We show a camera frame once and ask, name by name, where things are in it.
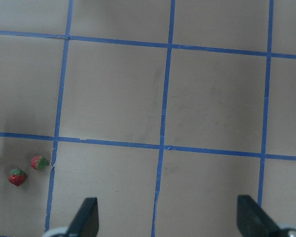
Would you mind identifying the red strawberry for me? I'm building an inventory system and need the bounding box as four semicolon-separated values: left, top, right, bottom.
30;155;49;170
8;168;27;187

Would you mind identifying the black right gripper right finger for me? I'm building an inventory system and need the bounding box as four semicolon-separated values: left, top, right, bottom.
237;195;281;237

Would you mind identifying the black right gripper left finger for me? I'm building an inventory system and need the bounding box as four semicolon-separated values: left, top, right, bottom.
66;197;99;237

